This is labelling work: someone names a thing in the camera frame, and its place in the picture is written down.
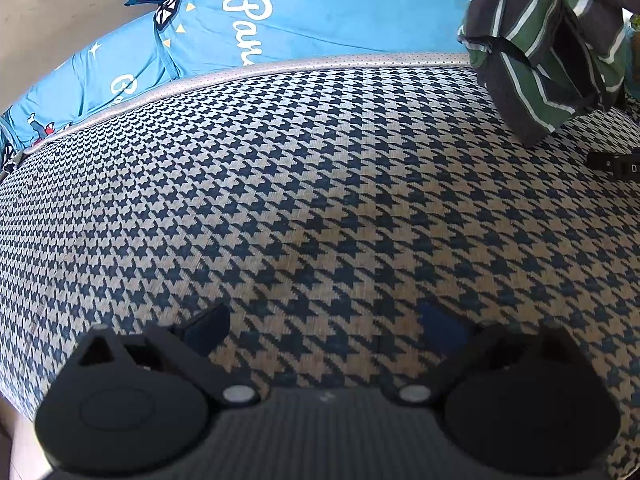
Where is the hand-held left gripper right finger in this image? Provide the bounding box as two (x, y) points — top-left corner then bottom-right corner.
(387, 302), (586, 407)

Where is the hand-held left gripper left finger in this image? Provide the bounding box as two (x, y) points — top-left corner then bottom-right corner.
(75, 302), (261, 408)

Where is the green grey striped t-shirt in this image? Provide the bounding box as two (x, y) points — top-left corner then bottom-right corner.
(457, 0), (633, 148)

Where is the houndstooth sofa mat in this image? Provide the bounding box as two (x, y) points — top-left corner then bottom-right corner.
(0, 52), (640, 480)

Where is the blue printed sofa cover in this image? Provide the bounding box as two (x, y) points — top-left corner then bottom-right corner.
(0, 0), (640, 173)

